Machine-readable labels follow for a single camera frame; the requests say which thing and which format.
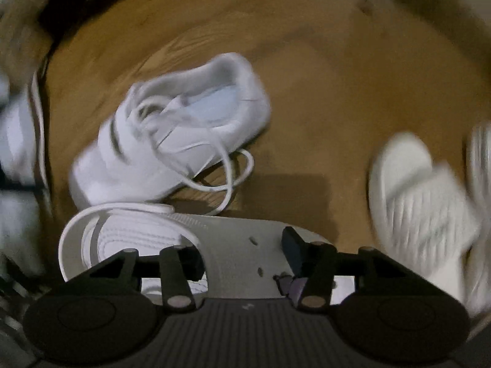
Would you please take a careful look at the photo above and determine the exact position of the white clog with purple charms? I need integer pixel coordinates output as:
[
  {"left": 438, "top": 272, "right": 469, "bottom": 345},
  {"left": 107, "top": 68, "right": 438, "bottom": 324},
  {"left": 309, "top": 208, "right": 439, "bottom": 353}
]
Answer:
[{"left": 57, "top": 202, "right": 340, "bottom": 303}]

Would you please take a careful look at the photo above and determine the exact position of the white slide sandal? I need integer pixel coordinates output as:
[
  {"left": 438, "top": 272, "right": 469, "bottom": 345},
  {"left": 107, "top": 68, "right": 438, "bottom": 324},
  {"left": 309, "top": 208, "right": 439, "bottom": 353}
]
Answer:
[
  {"left": 368, "top": 132, "right": 488, "bottom": 303},
  {"left": 466, "top": 123, "right": 491, "bottom": 315}
]

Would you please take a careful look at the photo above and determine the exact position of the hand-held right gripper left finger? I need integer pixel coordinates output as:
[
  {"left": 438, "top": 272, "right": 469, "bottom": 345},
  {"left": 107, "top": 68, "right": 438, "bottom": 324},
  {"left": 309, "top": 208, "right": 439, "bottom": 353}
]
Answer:
[{"left": 65, "top": 243, "right": 206, "bottom": 312}]

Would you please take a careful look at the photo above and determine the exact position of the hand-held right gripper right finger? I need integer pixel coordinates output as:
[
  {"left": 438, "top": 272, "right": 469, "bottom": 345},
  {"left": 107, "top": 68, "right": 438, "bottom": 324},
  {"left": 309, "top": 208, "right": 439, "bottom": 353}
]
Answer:
[{"left": 282, "top": 227, "right": 442, "bottom": 313}]

